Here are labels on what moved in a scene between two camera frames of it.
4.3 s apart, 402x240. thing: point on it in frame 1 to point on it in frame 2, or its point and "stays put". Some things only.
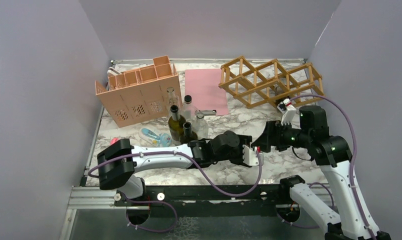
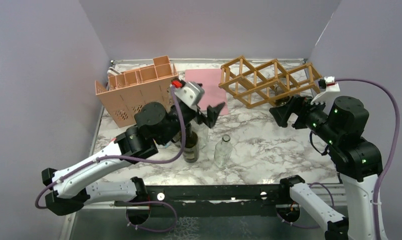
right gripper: (272, 135) to (304, 105)
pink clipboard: (202, 86) stays put
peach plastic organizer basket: (140, 95) stays put
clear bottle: (200, 127) stays put
